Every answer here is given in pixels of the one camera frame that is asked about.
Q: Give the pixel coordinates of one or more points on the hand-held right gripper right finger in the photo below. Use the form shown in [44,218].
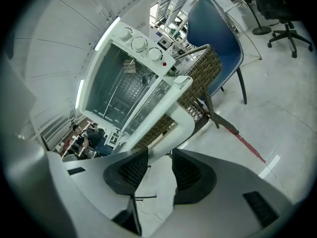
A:
[223,202]

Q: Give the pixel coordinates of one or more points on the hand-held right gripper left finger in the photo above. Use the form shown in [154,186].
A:
[99,187]

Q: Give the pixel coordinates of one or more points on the white glass oven door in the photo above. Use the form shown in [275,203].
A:
[184,123]

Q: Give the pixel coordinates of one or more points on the white oven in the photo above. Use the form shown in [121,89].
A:
[96,66]

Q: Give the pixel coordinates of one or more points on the red indicator light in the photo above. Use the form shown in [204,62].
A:
[164,64]

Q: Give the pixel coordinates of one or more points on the white square table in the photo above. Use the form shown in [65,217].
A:
[114,139]

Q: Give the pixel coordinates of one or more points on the white air conditioner unit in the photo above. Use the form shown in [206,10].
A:
[57,130]

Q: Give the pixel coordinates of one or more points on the blue chair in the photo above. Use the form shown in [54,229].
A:
[210,28]

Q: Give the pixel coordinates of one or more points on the black floor fan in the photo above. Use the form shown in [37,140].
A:
[261,30]

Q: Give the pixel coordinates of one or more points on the black office chair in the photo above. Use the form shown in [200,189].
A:
[289,33]

